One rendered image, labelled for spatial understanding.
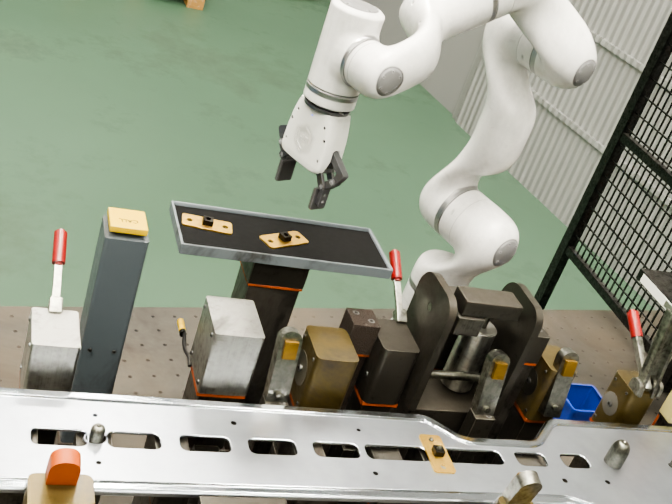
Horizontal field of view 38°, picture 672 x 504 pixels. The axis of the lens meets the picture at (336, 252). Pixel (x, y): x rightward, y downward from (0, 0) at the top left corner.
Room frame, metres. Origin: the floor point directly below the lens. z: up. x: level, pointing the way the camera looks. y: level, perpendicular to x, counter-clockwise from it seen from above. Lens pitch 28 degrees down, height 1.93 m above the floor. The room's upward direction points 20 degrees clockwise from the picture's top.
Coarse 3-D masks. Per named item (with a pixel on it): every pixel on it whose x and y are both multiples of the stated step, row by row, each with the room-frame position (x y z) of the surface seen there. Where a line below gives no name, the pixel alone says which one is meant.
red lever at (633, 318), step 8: (632, 312) 1.66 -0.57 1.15; (632, 320) 1.65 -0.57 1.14; (632, 328) 1.64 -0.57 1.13; (640, 328) 1.64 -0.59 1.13; (632, 336) 1.63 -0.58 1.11; (640, 336) 1.63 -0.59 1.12; (640, 344) 1.61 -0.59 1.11; (640, 352) 1.60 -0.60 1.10; (640, 360) 1.59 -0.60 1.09; (640, 368) 1.58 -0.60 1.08; (648, 384) 1.55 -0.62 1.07
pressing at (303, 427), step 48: (0, 432) 0.96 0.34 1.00; (144, 432) 1.06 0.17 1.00; (192, 432) 1.09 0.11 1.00; (240, 432) 1.13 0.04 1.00; (288, 432) 1.16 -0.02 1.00; (336, 432) 1.20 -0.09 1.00; (384, 432) 1.24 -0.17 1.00; (432, 432) 1.29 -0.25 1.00; (576, 432) 1.43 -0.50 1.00; (624, 432) 1.48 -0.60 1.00; (0, 480) 0.89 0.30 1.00; (96, 480) 0.94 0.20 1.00; (144, 480) 0.97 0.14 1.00; (192, 480) 1.00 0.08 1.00; (240, 480) 1.03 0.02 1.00; (288, 480) 1.06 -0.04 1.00; (336, 480) 1.10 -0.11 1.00; (384, 480) 1.13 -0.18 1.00; (432, 480) 1.17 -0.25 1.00; (480, 480) 1.21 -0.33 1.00; (576, 480) 1.29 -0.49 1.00; (624, 480) 1.34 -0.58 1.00
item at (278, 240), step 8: (280, 232) 1.44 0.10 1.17; (288, 232) 1.47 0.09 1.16; (296, 232) 1.48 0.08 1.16; (264, 240) 1.41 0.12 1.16; (272, 240) 1.42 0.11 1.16; (280, 240) 1.43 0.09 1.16; (288, 240) 1.44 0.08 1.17; (296, 240) 1.45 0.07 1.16; (304, 240) 1.46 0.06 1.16; (272, 248) 1.40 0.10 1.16
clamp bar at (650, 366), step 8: (664, 312) 1.60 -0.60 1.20; (664, 320) 1.57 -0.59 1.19; (664, 328) 1.56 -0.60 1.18; (656, 336) 1.57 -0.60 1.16; (664, 336) 1.56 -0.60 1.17; (656, 344) 1.56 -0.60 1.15; (664, 344) 1.57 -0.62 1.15; (648, 352) 1.57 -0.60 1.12; (656, 352) 1.55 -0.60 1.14; (664, 352) 1.57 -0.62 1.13; (648, 360) 1.56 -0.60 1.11; (656, 360) 1.55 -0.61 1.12; (664, 360) 1.57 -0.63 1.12; (648, 368) 1.55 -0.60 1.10; (656, 368) 1.56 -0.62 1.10; (664, 368) 1.56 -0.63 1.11; (640, 376) 1.56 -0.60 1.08; (648, 376) 1.55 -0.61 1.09; (656, 376) 1.56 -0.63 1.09; (656, 384) 1.55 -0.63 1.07
